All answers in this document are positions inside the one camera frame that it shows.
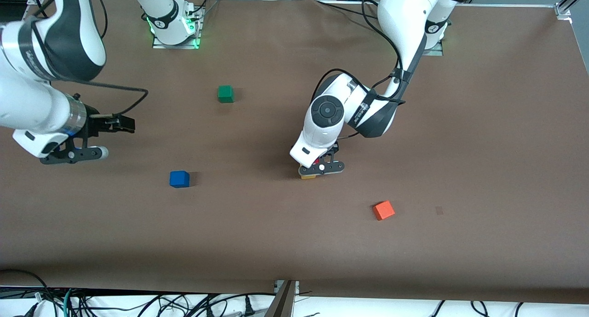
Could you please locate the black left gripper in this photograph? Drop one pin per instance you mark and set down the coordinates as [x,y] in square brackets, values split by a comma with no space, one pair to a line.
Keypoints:
[335,149]

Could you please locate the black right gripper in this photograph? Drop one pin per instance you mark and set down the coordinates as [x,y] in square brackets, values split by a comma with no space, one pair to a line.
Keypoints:
[95,124]

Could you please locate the blue wooden block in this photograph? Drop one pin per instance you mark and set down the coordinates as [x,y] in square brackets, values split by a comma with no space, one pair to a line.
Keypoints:
[179,179]

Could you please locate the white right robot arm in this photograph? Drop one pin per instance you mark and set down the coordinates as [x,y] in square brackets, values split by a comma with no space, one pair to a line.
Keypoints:
[41,59]

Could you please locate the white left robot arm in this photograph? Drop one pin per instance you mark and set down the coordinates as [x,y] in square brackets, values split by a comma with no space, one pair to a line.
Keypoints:
[368,110]

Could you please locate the yellow wooden block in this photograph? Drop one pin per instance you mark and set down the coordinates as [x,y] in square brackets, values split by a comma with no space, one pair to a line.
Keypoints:
[308,176]

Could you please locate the orange wooden block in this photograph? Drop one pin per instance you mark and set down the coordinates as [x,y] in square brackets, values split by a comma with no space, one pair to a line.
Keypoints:
[383,210]

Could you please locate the green wooden block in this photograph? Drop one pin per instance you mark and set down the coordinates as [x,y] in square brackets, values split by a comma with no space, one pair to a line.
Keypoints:
[225,94]

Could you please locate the black power plug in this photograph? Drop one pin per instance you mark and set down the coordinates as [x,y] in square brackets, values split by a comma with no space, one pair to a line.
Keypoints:
[249,307]

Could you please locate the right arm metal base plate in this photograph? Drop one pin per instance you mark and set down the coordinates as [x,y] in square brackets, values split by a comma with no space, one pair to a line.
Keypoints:
[195,31]

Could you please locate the grey metal camera post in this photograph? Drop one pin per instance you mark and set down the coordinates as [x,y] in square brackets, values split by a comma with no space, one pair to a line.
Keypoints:
[281,303]

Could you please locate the aluminium frame corner profile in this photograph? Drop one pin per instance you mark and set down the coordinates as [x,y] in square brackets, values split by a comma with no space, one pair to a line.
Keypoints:
[568,4]

